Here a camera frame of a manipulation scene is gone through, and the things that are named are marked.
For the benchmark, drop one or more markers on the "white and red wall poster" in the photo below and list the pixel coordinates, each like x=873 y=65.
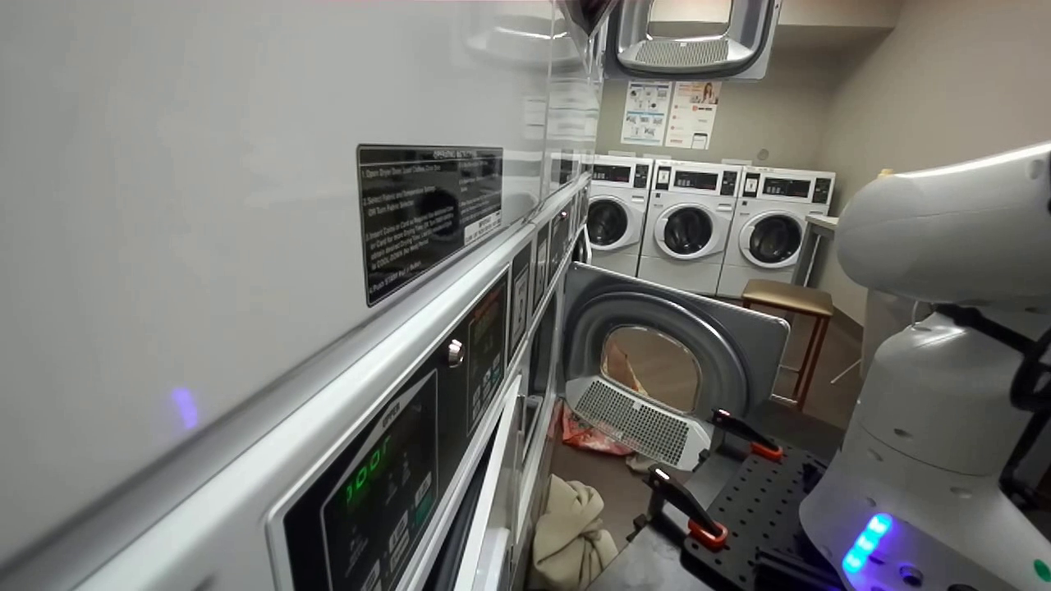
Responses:
x=692 y=116

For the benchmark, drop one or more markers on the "beige cloth bag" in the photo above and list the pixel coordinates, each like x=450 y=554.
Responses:
x=573 y=529

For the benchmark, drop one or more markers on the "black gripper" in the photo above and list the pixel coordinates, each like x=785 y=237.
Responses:
x=589 y=12

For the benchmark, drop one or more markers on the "white lint filter screen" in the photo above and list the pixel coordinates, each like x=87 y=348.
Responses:
x=643 y=422

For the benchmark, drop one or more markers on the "white wall notice poster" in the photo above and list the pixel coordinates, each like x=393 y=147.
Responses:
x=646 y=114

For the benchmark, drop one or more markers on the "red bag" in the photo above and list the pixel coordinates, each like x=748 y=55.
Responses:
x=589 y=435

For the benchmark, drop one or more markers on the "white narrow dryer door edge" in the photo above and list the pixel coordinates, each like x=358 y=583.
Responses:
x=498 y=493

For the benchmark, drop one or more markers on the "black dryer control panel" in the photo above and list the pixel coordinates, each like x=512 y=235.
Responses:
x=404 y=482

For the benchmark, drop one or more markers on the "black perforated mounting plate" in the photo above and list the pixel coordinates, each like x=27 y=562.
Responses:
x=765 y=515

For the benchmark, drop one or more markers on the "grey round dryer door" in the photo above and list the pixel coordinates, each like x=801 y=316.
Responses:
x=701 y=331

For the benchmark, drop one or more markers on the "small wooden stool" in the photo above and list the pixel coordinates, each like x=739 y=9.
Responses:
x=790 y=299

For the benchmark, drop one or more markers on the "black instruction label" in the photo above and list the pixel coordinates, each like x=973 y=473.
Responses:
x=427 y=217

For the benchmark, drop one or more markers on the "white front-load washing machine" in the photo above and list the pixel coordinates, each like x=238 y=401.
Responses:
x=611 y=217
x=689 y=229
x=777 y=235

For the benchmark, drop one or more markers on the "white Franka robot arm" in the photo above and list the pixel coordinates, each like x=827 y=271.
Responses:
x=939 y=395

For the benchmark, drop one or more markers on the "large white stacked dryer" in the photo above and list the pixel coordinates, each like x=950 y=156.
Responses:
x=175 y=274

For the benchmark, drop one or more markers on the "beige wall counter shelf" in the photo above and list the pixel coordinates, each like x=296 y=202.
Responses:
x=821 y=222

